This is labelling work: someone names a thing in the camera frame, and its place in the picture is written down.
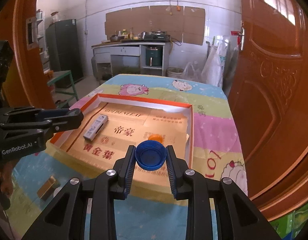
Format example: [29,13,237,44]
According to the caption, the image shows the white cartoon printed box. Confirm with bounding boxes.
[83,115,108,141]

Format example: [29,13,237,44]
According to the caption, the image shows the blue bottle cap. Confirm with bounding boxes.
[135,140,167,171]

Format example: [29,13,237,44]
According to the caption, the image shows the plain orange bottle cap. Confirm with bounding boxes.
[148,134,164,144]

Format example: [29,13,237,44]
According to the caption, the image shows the gold rectangular box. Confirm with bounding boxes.
[37,176,58,200]

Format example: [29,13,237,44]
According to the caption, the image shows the white bottle cap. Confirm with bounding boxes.
[53,187,62,197]

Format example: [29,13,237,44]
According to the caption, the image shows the person left hand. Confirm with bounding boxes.
[0,161,14,210]

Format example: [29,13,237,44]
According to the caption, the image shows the colourful cartoon tablecloth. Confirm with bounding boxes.
[6,74,247,239]

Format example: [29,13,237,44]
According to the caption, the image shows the green metal table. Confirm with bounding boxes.
[47,70,79,108]

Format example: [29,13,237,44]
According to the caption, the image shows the metal storage shelf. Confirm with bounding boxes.
[36,9,51,74]

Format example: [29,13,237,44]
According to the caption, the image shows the dark refrigerator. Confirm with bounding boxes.
[45,19,83,82]

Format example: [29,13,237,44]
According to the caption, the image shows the green and blue carton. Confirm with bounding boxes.
[270,202,308,239]

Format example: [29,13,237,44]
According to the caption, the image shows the white bucket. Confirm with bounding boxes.
[166,67,183,79]

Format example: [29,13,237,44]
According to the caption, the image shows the white plastic sacks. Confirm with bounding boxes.
[181,38,239,94]

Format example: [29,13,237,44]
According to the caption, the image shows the white kitchen counter cabinet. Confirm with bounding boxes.
[91,41,171,80]

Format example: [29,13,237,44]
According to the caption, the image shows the brown wooden door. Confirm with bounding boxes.
[228,0,308,220]

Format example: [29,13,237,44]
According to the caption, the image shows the dark green air fryer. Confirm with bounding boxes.
[145,47,163,67]

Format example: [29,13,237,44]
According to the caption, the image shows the black gas stove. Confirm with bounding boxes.
[143,31,170,42]

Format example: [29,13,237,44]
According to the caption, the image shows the cardboard wall sheets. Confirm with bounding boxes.
[105,5,206,46]

